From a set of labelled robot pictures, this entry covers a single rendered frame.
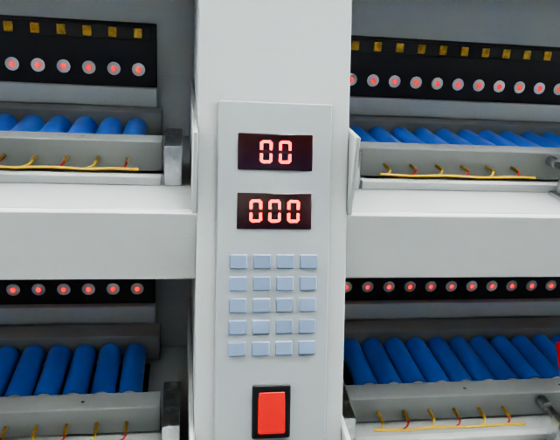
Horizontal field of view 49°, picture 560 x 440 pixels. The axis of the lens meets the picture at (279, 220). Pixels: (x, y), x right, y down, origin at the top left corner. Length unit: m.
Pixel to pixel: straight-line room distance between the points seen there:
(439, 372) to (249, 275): 0.22
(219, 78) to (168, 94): 0.20
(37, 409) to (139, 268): 0.14
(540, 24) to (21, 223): 0.52
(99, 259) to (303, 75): 0.17
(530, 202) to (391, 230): 0.11
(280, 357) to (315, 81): 0.17
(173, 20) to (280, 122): 0.24
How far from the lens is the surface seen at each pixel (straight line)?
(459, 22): 0.66
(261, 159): 0.37
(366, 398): 0.49
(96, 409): 0.47
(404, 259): 0.41
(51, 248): 0.39
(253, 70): 0.38
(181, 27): 0.59
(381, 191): 0.44
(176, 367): 0.55
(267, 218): 0.37
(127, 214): 0.38
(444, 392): 0.51
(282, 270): 0.38
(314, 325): 0.39
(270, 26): 0.39
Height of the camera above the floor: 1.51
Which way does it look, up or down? 3 degrees down
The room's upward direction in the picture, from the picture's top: 1 degrees clockwise
